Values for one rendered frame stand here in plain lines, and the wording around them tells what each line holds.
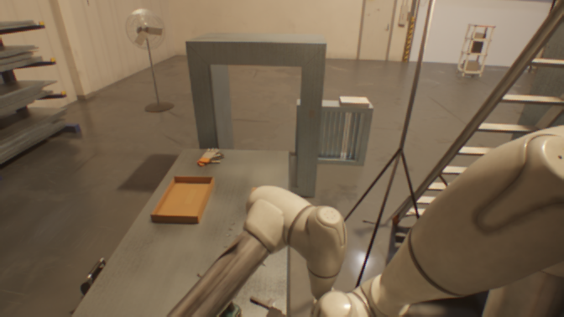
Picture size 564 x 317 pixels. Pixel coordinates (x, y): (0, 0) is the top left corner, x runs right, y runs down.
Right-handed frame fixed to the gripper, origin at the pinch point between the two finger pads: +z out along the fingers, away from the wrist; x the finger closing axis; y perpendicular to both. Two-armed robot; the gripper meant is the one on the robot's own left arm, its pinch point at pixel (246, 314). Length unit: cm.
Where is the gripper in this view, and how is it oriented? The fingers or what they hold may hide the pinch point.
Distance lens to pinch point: 132.7
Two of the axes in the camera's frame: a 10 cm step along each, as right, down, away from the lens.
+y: 0.0, 8.9, 4.6
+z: -9.0, -2.0, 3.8
